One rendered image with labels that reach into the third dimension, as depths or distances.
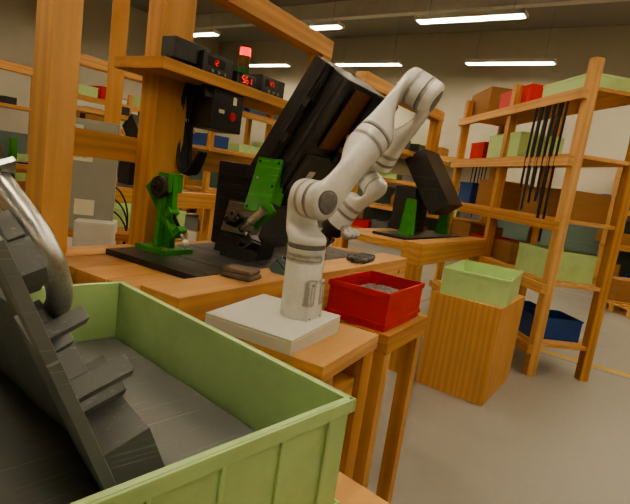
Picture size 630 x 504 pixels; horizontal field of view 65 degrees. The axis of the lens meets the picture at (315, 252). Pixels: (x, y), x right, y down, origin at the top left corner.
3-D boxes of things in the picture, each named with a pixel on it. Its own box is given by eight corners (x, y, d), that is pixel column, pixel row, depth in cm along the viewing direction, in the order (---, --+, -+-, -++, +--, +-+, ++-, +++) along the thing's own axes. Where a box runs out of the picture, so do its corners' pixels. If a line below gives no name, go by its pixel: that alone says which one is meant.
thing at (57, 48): (305, 239, 275) (331, 59, 261) (38, 254, 149) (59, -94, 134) (292, 236, 280) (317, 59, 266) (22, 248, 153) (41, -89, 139)
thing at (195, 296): (403, 287, 247) (408, 258, 245) (172, 357, 120) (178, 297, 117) (377, 280, 254) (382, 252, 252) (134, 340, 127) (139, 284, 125)
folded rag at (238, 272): (261, 279, 150) (263, 269, 150) (249, 283, 143) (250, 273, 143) (233, 272, 154) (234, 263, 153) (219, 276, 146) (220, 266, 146)
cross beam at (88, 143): (290, 181, 267) (292, 164, 266) (58, 153, 157) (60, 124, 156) (283, 180, 270) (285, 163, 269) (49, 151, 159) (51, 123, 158)
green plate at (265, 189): (279, 220, 186) (294, 167, 187) (267, 214, 179) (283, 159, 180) (255, 215, 191) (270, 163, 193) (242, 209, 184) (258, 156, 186)
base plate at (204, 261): (364, 258, 235) (365, 254, 235) (196, 283, 142) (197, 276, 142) (292, 242, 257) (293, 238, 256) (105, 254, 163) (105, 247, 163)
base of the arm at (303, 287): (324, 315, 123) (332, 248, 120) (303, 323, 115) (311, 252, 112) (294, 305, 128) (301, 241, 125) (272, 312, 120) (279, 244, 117)
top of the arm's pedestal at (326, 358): (377, 348, 130) (379, 334, 129) (320, 385, 101) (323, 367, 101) (275, 317, 144) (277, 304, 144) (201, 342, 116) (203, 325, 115)
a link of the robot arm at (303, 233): (286, 175, 116) (278, 247, 119) (311, 180, 109) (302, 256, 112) (316, 178, 122) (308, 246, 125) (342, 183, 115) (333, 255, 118)
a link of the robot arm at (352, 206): (362, 224, 154) (346, 204, 158) (394, 187, 148) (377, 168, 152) (350, 222, 149) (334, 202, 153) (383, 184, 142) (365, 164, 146)
